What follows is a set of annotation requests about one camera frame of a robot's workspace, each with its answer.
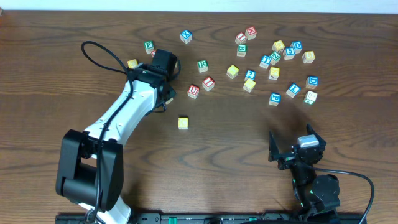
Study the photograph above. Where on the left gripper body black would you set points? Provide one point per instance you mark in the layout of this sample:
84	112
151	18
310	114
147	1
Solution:
170	94

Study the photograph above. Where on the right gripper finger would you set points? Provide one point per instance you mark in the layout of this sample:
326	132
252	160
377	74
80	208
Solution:
273	149
311	131

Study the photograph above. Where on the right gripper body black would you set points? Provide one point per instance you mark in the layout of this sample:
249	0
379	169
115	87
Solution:
289	154

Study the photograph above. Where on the yellow C block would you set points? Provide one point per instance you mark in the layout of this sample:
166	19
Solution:
183	123

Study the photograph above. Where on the yellow O block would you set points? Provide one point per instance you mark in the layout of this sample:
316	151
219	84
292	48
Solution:
169	101

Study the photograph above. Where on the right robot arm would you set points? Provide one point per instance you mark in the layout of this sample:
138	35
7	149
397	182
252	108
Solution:
317	194

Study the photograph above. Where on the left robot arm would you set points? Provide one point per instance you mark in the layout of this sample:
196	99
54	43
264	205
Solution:
90	169

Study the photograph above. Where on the green F block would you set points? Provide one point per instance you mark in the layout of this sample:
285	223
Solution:
149	47

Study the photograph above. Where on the yellow block far left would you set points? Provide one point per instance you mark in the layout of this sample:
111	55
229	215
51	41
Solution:
132	63

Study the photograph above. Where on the blue X block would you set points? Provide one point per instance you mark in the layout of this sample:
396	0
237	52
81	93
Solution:
186	36

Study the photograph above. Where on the green white block right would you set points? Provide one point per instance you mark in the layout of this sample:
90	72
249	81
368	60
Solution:
310	97

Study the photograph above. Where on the green R block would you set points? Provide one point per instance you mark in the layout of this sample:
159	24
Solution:
202	66

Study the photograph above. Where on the red U block centre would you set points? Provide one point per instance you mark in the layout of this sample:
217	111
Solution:
193	91

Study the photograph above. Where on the blue L block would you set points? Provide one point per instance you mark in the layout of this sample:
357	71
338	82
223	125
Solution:
293	90

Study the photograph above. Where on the blue P block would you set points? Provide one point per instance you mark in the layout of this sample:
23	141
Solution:
274	99

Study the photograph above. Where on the blue D block right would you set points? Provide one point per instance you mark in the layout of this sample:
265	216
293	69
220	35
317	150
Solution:
312	82

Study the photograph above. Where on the blue d block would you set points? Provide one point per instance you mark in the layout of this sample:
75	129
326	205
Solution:
312	82
297	46

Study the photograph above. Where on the red I block centre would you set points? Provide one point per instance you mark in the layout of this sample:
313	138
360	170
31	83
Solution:
208	83

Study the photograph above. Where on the red i block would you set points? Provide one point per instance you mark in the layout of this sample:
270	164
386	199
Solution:
208	83
241	38

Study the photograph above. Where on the yellow K block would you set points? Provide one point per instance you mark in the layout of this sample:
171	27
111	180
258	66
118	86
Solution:
274	73

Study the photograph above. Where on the yellow block centre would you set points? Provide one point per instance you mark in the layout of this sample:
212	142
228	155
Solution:
232	71

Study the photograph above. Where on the yellow block below 2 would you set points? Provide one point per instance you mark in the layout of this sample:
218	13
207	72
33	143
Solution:
249	85

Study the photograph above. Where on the yellow 8 block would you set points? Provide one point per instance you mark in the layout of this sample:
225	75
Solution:
308	57

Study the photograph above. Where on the green B block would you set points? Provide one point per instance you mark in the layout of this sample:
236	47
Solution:
242	50

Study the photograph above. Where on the red I block top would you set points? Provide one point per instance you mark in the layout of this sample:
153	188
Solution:
241	38

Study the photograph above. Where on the blue 2 block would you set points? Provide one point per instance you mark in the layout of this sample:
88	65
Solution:
250	75

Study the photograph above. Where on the blue 5 block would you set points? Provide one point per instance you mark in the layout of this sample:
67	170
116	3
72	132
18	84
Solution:
289	53

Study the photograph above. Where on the green Z block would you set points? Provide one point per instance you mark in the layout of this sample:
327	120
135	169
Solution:
275	57

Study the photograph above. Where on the blue T block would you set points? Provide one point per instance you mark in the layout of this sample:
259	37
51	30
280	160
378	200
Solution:
265	61

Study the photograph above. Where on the blue D block top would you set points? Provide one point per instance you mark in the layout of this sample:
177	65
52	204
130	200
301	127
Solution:
297	46

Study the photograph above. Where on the yellow block top right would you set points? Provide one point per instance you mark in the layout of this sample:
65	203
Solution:
278	46

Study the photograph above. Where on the red H block top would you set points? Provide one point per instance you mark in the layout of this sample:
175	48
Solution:
250	33

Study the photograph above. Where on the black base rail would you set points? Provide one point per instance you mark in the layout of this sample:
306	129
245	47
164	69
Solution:
273	217

